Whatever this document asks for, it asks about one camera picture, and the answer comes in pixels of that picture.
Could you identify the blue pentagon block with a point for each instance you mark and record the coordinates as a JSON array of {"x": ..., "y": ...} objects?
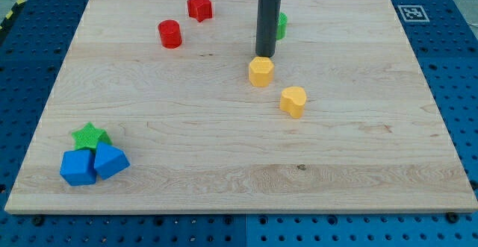
[{"x": 109, "y": 160}]

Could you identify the green cylinder block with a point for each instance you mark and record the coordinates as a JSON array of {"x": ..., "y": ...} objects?
[{"x": 282, "y": 26}]

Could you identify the red star block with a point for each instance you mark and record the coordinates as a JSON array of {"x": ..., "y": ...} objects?
[{"x": 200, "y": 10}]

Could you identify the light wooden board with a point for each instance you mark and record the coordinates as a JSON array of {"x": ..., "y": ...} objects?
[{"x": 201, "y": 139}]

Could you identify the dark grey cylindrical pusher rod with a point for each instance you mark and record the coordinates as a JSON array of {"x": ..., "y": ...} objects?
[{"x": 267, "y": 27}]

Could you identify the yellow hexagon block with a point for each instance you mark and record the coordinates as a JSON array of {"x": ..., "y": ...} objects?
[{"x": 261, "y": 71}]

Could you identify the blue cube block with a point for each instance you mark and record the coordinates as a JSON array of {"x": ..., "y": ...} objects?
[{"x": 77, "y": 167}]

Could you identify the yellow heart block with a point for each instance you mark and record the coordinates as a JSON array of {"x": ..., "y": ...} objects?
[{"x": 292, "y": 101}]

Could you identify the red cylinder block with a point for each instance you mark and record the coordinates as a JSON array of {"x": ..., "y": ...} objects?
[{"x": 170, "y": 34}]

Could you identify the white fiducial marker tag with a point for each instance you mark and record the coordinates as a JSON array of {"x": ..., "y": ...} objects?
[{"x": 413, "y": 13}]

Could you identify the green star block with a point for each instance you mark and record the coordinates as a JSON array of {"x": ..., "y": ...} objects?
[{"x": 89, "y": 137}]

